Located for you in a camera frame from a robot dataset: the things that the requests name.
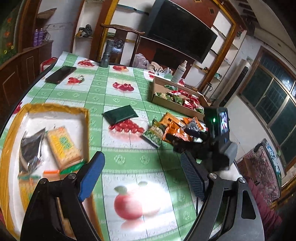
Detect orange snack packet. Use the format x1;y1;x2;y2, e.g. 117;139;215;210
160;113;206;143

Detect dark green snack packet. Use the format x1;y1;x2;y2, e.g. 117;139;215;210
103;105;138;125

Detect silver foil snack packet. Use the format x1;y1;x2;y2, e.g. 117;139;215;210
19;129;45;175

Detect green pea snack packet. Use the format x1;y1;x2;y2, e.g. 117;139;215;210
142;119;166;148

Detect yellow cracker packet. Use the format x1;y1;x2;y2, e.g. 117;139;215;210
47;126;83;170

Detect red snack packets in box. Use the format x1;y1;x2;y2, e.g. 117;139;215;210
179;90;204;113

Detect floral cushioned armchair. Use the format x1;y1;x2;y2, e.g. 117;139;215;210
236;139;281;205

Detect green fruit-pattern tablecloth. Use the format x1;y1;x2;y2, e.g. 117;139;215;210
0;51;241;241

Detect yellow-rimmed white tray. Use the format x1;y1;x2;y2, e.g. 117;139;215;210
0;103;91;239

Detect green snack packets in box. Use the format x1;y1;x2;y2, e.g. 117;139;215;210
155;84;183;105

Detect cardboard box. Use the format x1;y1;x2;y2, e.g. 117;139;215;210
151;77;209;121

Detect white spray bottle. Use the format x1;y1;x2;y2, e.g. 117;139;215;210
171;60;187;83

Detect black smartphone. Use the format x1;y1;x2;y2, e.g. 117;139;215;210
45;66;77;84

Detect grey flashlight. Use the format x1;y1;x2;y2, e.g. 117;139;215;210
100;39;114;68

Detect dark wooden sideboard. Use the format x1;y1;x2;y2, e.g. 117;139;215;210
0;40;53;126

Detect black flat television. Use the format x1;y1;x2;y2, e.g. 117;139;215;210
144;1;219;63

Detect wooden chair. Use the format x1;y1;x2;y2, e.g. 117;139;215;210
99;24;145;67

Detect purple bottles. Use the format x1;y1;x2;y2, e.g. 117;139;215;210
33;28;44;47

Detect window with dark frame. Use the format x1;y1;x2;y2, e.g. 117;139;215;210
238;47;295;171

